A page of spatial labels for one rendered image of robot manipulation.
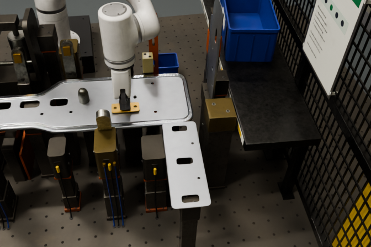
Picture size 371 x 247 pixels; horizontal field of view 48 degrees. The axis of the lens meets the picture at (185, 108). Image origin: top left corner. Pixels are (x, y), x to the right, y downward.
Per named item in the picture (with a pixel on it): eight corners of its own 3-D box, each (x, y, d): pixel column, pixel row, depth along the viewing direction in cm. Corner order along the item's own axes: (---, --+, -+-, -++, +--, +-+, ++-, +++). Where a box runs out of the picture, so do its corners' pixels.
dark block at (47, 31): (61, 126, 160) (36, 36, 131) (62, 113, 165) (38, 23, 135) (73, 125, 161) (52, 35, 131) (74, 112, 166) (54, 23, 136)
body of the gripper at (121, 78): (106, 47, 115) (110, 78, 123) (105, 71, 108) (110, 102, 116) (133, 46, 116) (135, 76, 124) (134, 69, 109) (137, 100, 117)
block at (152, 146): (146, 221, 133) (142, 168, 113) (143, 190, 141) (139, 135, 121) (168, 219, 134) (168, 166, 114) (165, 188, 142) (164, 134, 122)
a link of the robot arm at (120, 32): (130, 38, 115) (99, 47, 112) (127, -4, 105) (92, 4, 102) (143, 55, 110) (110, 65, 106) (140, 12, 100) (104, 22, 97)
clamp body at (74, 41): (75, 131, 159) (57, 54, 133) (77, 111, 167) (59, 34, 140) (93, 130, 160) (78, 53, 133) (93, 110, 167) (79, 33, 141)
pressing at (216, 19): (211, 107, 127) (221, 11, 103) (205, 82, 135) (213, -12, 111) (213, 107, 127) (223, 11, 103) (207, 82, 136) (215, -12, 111)
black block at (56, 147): (63, 221, 132) (44, 165, 111) (66, 194, 139) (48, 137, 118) (80, 219, 133) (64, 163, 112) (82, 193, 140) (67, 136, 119)
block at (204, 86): (201, 167, 148) (207, 108, 127) (196, 141, 157) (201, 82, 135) (210, 166, 149) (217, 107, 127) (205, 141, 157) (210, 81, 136)
